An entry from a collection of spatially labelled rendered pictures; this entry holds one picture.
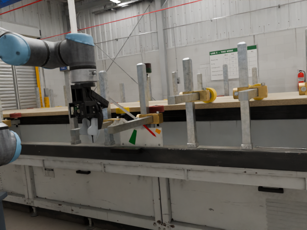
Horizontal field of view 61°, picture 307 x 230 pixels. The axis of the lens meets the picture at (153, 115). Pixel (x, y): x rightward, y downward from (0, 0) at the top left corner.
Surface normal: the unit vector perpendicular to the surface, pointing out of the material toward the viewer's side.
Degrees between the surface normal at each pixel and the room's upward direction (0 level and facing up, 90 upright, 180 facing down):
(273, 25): 90
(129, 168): 90
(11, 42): 91
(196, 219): 89
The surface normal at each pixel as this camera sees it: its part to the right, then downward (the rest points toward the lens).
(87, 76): 0.48, 0.04
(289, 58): -0.47, 0.11
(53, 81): 0.88, -0.03
